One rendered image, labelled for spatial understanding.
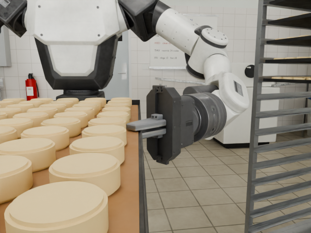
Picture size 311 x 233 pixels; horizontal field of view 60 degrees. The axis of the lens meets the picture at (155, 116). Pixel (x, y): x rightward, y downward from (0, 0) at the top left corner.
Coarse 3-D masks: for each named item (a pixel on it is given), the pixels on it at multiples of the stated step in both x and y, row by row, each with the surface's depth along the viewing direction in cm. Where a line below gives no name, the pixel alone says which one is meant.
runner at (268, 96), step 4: (288, 92) 143; (292, 92) 145; (296, 92) 146; (300, 92) 147; (304, 92) 149; (308, 92) 150; (260, 96) 135; (264, 96) 137; (268, 96) 138; (272, 96) 139; (276, 96) 140; (280, 96) 141; (284, 96) 143; (288, 96) 144; (292, 96) 145; (296, 96) 146; (300, 96) 148; (304, 96) 149; (308, 96) 151; (260, 100) 133
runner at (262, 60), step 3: (261, 57) 132; (264, 57) 133; (267, 57) 133; (261, 60) 132; (264, 60) 133; (261, 63) 132; (264, 63) 132; (267, 63) 132; (270, 63) 132; (273, 63) 132; (276, 63) 133; (279, 63) 134; (282, 63) 135; (285, 63) 136; (288, 63) 137; (291, 63) 137; (294, 63) 138; (297, 63) 139; (300, 63) 140; (303, 63) 141; (306, 63) 142; (309, 63) 143
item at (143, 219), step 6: (132, 102) 69; (138, 102) 69; (138, 108) 62; (138, 114) 54; (138, 120) 47; (138, 132) 38; (138, 138) 35; (138, 144) 32; (138, 150) 30; (138, 156) 28; (144, 174) 22; (144, 180) 21; (144, 186) 20; (144, 192) 19; (144, 198) 18; (144, 204) 17; (144, 210) 16; (144, 216) 16; (144, 222) 15; (144, 228) 15
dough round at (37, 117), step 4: (28, 112) 43; (32, 112) 43; (36, 112) 43; (40, 112) 43; (44, 112) 43; (16, 116) 39; (20, 116) 39; (24, 116) 39; (28, 116) 39; (32, 116) 39; (36, 116) 39; (40, 116) 40; (44, 116) 40; (48, 116) 42; (32, 120) 39; (36, 120) 39; (40, 120) 40; (36, 124) 39; (40, 124) 40
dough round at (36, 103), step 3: (21, 102) 56; (24, 102) 56; (27, 102) 56; (30, 102) 56; (33, 102) 56; (36, 102) 56; (39, 102) 57; (42, 102) 58; (36, 105) 56; (39, 105) 56
